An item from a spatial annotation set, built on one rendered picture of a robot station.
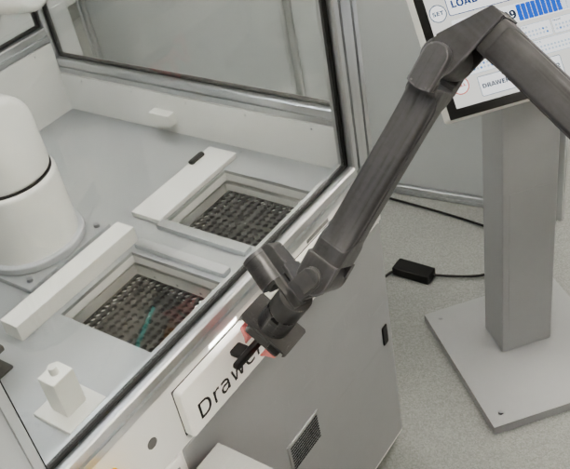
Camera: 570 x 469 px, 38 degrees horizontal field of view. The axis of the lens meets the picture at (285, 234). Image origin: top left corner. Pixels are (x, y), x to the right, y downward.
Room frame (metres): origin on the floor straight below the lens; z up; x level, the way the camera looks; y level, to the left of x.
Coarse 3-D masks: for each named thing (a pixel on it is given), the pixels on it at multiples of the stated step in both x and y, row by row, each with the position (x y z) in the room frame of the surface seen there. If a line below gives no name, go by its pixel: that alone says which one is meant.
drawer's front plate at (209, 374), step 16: (224, 336) 1.09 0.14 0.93; (240, 336) 1.10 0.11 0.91; (224, 352) 1.06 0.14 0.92; (256, 352) 1.12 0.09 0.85; (208, 368) 1.02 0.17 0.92; (224, 368) 1.05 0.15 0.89; (240, 368) 1.08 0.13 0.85; (192, 384) 0.99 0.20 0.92; (208, 384) 1.02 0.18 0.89; (176, 400) 0.98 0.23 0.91; (192, 400) 0.98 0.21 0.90; (208, 400) 1.01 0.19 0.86; (224, 400) 1.04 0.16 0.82; (192, 416) 0.98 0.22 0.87; (208, 416) 1.00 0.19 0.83; (192, 432) 0.97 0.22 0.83
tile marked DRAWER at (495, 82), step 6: (498, 72) 1.67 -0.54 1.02; (480, 78) 1.66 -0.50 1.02; (486, 78) 1.66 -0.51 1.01; (492, 78) 1.66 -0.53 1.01; (498, 78) 1.66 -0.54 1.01; (504, 78) 1.66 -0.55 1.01; (480, 84) 1.65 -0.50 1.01; (486, 84) 1.65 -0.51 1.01; (492, 84) 1.65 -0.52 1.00; (498, 84) 1.65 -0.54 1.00; (504, 84) 1.65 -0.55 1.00; (510, 84) 1.65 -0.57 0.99; (486, 90) 1.64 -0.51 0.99; (492, 90) 1.64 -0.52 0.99; (498, 90) 1.64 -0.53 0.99; (504, 90) 1.64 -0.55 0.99
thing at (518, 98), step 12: (408, 0) 1.81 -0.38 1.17; (420, 0) 1.78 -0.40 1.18; (420, 12) 1.76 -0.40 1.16; (420, 24) 1.75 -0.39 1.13; (420, 36) 1.75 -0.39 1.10; (432, 36) 1.72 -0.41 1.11; (504, 96) 1.63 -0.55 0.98; (516, 96) 1.63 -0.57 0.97; (444, 108) 1.63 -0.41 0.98; (468, 108) 1.61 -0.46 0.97; (480, 108) 1.61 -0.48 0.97; (492, 108) 1.61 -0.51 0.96; (444, 120) 1.63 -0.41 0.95; (456, 120) 1.62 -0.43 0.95
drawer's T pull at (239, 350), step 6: (240, 342) 1.08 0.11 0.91; (252, 342) 1.08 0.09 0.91; (258, 342) 1.07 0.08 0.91; (234, 348) 1.07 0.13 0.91; (240, 348) 1.07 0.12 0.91; (246, 348) 1.07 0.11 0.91; (252, 348) 1.06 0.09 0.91; (234, 354) 1.06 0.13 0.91; (240, 354) 1.06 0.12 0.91; (246, 354) 1.05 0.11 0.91; (252, 354) 1.06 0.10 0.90; (240, 360) 1.04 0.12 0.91; (246, 360) 1.04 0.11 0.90; (234, 366) 1.03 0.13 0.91; (240, 366) 1.03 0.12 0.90
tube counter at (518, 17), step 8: (528, 0) 1.77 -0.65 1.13; (536, 0) 1.77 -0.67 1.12; (544, 0) 1.77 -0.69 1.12; (552, 0) 1.77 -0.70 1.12; (560, 0) 1.77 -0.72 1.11; (568, 0) 1.77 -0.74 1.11; (504, 8) 1.76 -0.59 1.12; (512, 8) 1.76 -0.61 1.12; (520, 8) 1.76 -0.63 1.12; (528, 8) 1.76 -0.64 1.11; (536, 8) 1.76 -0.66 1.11; (544, 8) 1.76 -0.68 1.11; (552, 8) 1.76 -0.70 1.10; (560, 8) 1.76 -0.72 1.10; (568, 8) 1.76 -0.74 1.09; (512, 16) 1.75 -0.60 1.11; (520, 16) 1.75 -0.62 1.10; (528, 16) 1.75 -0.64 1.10; (536, 16) 1.75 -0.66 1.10
